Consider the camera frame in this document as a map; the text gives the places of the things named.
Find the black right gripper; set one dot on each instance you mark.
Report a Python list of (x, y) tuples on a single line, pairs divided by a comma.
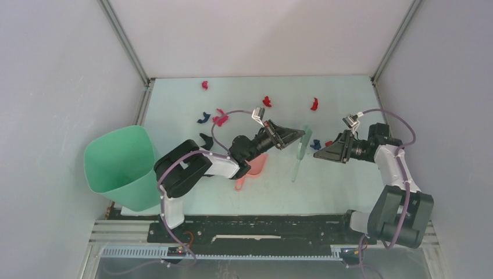
[(340, 149)]

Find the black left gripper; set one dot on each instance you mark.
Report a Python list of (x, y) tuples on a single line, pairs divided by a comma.
[(283, 136)]

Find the green hand brush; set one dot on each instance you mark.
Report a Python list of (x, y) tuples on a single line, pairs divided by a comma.
[(302, 147)]

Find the pink plastic dustpan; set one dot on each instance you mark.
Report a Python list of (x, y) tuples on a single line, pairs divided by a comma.
[(257, 166)]

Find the magenta paper scrap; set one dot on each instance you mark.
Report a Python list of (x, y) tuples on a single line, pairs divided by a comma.
[(221, 118)]

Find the black paper scrap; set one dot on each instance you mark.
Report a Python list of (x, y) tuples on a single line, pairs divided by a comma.
[(208, 142)]

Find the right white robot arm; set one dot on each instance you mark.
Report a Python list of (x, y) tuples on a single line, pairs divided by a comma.
[(402, 212)]

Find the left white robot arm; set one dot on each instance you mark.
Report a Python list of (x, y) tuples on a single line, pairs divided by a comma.
[(181, 169)]

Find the green plastic waste bin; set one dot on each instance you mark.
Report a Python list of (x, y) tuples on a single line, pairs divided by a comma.
[(119, 166)]

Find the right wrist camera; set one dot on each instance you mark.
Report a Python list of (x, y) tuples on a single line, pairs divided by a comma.
[(351, 121)]

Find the right aluminium frame post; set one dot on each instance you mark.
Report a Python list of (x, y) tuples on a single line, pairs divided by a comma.
[(397, 38)]

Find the aluminium frame post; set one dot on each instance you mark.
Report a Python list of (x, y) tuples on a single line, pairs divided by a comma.
[(397, 38), (124, 40)]

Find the left aluminium frame post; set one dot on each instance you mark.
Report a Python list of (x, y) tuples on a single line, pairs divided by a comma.
[(124, 40)]

